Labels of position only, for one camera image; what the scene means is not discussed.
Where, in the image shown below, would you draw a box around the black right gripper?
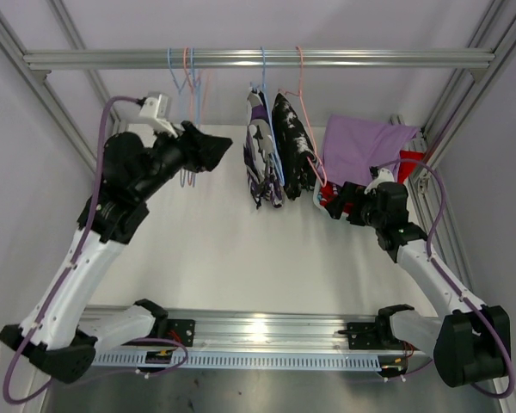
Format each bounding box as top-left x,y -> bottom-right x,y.
324,182 -> 385,230

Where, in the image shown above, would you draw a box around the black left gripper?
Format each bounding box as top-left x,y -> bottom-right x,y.
137,118 -> 235,200

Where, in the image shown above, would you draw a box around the light blue wire hanger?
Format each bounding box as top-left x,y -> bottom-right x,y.
167,48 -> 187,188

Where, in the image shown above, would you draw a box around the red trousers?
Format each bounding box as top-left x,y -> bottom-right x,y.
320,150 -> 424,219

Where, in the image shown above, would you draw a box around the lilac purple trousers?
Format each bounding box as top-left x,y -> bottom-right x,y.
322,114 -> 419,186

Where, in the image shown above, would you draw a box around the white plastic mesh basket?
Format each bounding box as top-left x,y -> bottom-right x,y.
312,181 -> 329,215

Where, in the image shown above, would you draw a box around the blue hanger with lilac trousers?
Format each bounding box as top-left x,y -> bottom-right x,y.
188,46 -> 207,188

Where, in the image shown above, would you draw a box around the pink wire hanger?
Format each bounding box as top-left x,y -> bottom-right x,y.
182,46 -> 212,188
277,45 -> 329,188

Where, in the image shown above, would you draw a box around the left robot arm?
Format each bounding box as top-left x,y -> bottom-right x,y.
0,120 -> 233,384

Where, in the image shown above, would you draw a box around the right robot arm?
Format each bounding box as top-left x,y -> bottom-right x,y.
325,182 -> 513,387

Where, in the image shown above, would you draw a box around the blue hanger with patterned trousers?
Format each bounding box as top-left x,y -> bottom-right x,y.
250,46 -> 286,188

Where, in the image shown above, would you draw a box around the grey purple patterned trousers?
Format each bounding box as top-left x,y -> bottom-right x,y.
243,90 -> 284,209

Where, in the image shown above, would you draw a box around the black white patterned trousers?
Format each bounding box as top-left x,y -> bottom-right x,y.
272,93 -> 316,200

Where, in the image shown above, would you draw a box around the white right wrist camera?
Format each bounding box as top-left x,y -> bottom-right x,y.
364,167 -> 396,194

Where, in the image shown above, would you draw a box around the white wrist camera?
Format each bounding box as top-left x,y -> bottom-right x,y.
136,91 -> 178,138
364,167 -> 396,194

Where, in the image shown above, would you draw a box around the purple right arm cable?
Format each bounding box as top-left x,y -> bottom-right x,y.
369,157 -> 515,399

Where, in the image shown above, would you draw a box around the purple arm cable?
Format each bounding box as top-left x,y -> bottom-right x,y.
369,157 -> 515,399
1,95 -> 189,404

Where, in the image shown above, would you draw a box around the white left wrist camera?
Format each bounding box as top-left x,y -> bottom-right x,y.
136,91 -> 178,138

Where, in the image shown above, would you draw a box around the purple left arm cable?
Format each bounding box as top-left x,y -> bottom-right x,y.
1,95 -> 189,404

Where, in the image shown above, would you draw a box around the aluminium frame structure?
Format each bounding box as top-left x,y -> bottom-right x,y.
0,0 -> 516,413

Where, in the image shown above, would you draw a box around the white slotted cable duct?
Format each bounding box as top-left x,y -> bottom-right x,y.
92,350 -> 381,373

